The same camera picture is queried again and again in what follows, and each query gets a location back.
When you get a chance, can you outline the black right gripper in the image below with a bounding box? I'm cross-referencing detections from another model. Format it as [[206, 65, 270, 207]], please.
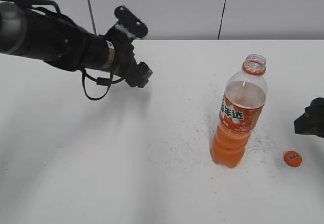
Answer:
[[294, 97, 324, 138]]

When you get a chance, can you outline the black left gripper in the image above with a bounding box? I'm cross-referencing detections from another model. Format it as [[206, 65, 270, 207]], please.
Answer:
[[105, 26, 153, 88]]

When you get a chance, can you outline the orange bottle cap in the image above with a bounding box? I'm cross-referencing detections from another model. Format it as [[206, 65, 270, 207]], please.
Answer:
[[283, 151, 302, 168]]

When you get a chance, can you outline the orange soda plastic bottle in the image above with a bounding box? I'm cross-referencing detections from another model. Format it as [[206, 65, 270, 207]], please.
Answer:
[[210, 54, 268, 168]]

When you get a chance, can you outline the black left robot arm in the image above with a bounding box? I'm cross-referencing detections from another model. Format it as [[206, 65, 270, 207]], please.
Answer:
[[1, 0, 152, 88]]

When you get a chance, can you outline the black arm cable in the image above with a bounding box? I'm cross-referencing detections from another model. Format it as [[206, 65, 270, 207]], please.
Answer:
[[80, 68, 127, 101]]

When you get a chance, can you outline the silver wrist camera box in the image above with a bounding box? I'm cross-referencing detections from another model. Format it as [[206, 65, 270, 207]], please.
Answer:
[[114, 6, 148, 39]]

